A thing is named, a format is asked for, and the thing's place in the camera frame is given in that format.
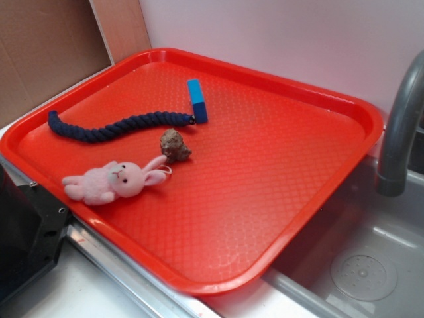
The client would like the brown cardboard panel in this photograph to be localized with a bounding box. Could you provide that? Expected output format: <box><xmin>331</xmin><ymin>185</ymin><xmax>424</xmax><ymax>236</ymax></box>
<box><xmin>1</xmin><ymin>1</ymin><xmax>150</xmax><ymax>127</ymax></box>

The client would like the grey sink faucet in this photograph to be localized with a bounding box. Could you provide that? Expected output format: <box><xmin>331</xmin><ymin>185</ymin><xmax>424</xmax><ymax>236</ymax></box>
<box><xmin>375</xmin><ymin>52</ymin><xmax>423</xmax><ymax>197</ymax></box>

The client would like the grey toy sink basin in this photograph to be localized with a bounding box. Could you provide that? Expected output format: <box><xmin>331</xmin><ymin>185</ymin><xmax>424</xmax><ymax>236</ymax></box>
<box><xmin>261</xmin><ymin>155</ymin><xmax>424</xmax><ymax>318</ymax></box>

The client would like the blue rectangular block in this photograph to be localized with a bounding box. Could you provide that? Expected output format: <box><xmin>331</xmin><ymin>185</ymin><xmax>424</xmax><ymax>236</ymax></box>
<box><xmin>187</xmin><ymin>79</ymin><xmax>208</xmax><ymax>124</ymax></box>

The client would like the pink plush bunny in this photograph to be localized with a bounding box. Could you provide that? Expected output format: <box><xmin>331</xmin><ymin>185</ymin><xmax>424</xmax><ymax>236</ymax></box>
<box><xmin>62</xmin><ymin>155</ymin><xmax>172</xmax><ymax>205</ymax></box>

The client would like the dark blue twisted rope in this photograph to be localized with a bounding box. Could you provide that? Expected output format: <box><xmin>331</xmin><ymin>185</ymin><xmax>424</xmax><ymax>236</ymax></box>
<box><xmin>47</xmin><ymin>109</ymin><xmax>197</xmax><ymax>144</ymax></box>

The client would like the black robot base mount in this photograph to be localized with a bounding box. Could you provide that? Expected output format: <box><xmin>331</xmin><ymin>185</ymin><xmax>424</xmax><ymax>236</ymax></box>
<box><xmin>1</xmin><ymin>168</ymin><xmax>71</xmax><ymax>305</ymax></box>

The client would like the red plastic tray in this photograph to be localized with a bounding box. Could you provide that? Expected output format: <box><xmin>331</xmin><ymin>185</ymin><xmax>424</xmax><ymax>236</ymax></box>
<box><xmin>1</xmin><ymin>48</ymin><xmax>383</xmax><ymax>295</ymax></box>

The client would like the brown rock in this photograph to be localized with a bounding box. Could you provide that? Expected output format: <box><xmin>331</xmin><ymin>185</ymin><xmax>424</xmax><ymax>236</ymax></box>
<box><xmin>160</xmin><ymin>128</ymin><xmax>192</xmax><ymax>164</ymax></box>

